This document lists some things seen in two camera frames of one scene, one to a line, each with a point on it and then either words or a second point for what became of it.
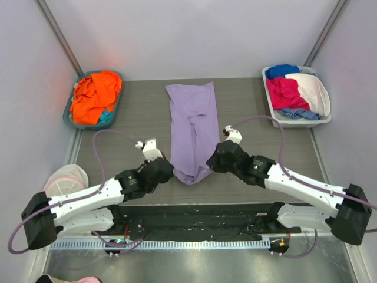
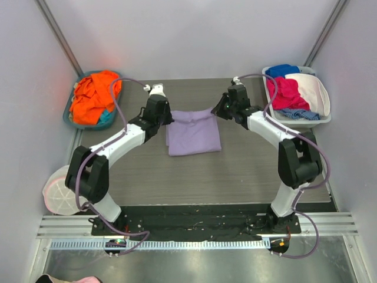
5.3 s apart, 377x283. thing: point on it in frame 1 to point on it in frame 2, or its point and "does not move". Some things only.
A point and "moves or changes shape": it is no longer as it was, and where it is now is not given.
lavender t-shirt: [194, 129] moves or changes shape
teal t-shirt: [105, 117] does not move
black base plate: [198, 222] does not move
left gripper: [164, 170] to [166, 117]
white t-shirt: [314, 91] does not move
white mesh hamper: [69, 178] does not move
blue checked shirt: [301, 114] does not move
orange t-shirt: [93, 94] does not move
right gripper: [220, 159] to [221, 107]
